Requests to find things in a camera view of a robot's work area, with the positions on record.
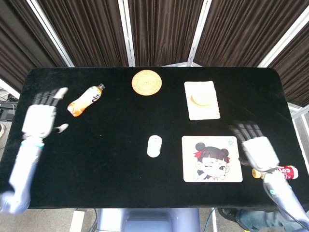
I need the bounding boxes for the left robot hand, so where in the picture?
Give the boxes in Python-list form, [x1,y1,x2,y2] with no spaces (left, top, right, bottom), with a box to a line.
[21,87,70,140]

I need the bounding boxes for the black velvet tablecloth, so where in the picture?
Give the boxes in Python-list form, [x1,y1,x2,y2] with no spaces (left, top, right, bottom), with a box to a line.
[0,67,305,210]

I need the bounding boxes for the blue jeans leg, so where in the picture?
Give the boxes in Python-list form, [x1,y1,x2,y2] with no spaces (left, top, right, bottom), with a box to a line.
[235,209,300,232]

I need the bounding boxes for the brown pleated curtain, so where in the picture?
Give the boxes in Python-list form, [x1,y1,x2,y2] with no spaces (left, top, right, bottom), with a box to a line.
[127,0,205,67]
[193,0,309,68]
[36,0,129,68]
[267,26,309,108]
[0,0,68,94]

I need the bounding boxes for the white power strip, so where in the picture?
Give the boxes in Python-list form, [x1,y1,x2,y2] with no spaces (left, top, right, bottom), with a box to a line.
[70,210,84,232]

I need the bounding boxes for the white computer mouse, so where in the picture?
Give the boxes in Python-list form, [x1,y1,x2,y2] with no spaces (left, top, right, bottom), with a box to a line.
[146,135,163,158]

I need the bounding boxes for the red cola bottle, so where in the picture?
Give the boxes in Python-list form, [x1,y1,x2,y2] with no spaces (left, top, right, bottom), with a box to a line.
[252,165,299,181]

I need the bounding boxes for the blue floor cable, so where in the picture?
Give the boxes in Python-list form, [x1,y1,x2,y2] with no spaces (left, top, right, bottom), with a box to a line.
[202,207,215,232]

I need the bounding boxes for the orange drink bottle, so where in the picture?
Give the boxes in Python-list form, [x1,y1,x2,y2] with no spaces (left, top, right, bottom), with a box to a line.
[67,83,106,117]

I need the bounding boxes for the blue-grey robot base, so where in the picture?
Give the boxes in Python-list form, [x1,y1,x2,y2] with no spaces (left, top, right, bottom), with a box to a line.
[96,207,201,232]

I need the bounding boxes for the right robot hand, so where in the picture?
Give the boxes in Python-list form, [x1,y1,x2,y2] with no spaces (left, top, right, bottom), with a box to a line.
[228,120,281,174]

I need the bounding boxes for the white frame bar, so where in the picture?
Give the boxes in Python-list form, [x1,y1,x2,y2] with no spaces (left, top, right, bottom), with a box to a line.
[0,78,20,99]

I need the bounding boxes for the round woven coaster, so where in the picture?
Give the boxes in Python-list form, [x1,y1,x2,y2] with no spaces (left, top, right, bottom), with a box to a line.
[131,69,163,96]

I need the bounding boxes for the cartoon girl mouse pad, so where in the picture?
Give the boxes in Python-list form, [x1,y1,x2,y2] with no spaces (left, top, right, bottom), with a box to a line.
[181,135,243,183]

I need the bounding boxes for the black floor cable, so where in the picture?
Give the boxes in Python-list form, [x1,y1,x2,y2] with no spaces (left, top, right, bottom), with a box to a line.
[89,209,98,232]

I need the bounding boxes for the white frame post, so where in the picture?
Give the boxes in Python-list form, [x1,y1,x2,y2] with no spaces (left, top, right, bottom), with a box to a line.
[187,0,212,67]
[26,0,75,68]
[257,3,309,68]
[117,0,136,68]

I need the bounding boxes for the black shoe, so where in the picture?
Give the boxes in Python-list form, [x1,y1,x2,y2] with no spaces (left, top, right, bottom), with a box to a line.
[217,207,239,223]

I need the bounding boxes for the black floor equipment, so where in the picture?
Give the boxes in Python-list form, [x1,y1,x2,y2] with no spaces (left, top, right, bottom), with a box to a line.
[0,94,19,121]

